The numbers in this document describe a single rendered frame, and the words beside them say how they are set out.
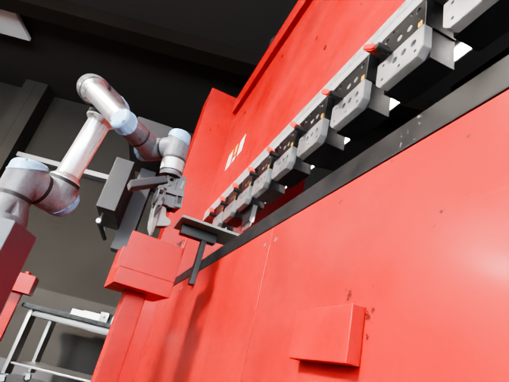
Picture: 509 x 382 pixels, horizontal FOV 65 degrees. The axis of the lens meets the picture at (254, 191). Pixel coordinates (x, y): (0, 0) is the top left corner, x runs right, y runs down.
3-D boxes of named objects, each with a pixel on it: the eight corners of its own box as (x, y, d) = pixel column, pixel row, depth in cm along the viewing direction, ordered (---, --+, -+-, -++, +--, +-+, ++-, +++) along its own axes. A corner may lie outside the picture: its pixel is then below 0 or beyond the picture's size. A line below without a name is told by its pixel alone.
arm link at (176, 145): (176, 140, 140) (196, 138, 137) (169, 167, 136) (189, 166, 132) (163, 128, 134) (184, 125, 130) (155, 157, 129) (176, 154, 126)
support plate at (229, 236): (173, 228, 165) (173, 226, 166) (231, 247, 172) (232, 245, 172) (182, 216, 150) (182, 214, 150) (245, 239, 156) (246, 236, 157)
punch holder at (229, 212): (220, 222, 197) (229, 192, 203) (236, 228, 199) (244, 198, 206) (230, 214, 183) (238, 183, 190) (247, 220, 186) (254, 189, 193)
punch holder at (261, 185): (250, 198, 162) (258, 163, 169) (268, 205, 164) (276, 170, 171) (264, 185, 149) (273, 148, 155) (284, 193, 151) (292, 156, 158)
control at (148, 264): (103, 287, 124) (123, 233, 132) (152, 302, 129) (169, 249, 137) (113, 281, 107) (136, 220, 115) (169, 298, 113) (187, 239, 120)
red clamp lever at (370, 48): (363, 42, 98) (380, 41, 89) (376, 49, 99) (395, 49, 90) (359, 49, 99) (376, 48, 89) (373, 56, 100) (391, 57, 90)
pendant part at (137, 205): (98, 248, 287) (138, 148, 323) (132, 258, 291) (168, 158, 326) (90, 228, 242) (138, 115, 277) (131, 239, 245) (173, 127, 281)
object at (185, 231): (164, 277, 151) (181, 225, 160) (200, 289, 154) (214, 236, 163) (166, 276, 147) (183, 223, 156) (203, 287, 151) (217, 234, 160)
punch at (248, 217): (239, 230, 172) (245, 211, 176) (244, 232, 172) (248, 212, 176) (248, 225, 163) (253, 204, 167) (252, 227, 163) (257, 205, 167)
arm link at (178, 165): (165, 154, 126) (159, 162, 133) (162, 167, 124) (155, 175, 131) (188, 161, 129) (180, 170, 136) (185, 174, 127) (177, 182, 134)
